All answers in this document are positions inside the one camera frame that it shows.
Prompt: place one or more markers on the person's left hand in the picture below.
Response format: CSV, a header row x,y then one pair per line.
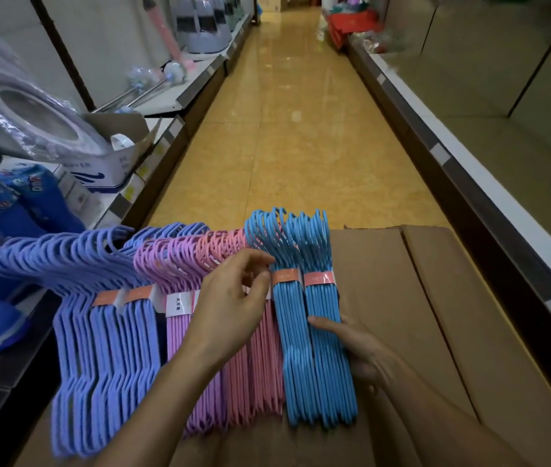
x,y
227,316

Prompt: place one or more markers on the person's right hand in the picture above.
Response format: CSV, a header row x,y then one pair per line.
x,y
368,357

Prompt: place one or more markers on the light blue hanger bundle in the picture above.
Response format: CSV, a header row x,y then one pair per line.
x,y
324,301
295,364

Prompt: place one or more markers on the grey store shelf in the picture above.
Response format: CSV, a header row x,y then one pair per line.
x,y
475,92

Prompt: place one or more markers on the white display rack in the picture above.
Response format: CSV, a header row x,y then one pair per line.
x,y
110,43

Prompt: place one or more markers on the person's right forearm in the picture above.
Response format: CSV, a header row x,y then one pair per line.
x,y
441,423

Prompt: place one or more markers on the flattened brown cardboard box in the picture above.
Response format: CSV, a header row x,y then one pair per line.
x,y
426,311

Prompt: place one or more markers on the white box with blue stripe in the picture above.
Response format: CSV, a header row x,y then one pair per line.
x,y
110,170

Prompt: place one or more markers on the white printed carton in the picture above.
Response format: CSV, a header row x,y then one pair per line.
x,y
81,199

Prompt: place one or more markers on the white round plastic item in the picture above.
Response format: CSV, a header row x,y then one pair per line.
x,y
122,142

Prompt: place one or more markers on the clear toilet brush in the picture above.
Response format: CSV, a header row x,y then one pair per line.
x,y
137,77
174,72

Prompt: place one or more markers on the row of grey dustpan sets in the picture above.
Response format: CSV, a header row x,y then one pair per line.
x,y
207,33

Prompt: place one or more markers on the pink plunger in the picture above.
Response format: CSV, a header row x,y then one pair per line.
x,y
166,29

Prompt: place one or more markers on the clear wrapped packet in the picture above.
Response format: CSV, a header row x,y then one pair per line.
x,y
375,42

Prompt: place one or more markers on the small brown cardboard box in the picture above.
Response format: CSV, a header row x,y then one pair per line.
x,y
274,2

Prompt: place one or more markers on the white bucket stack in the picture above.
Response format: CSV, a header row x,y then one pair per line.
x,y
330,0

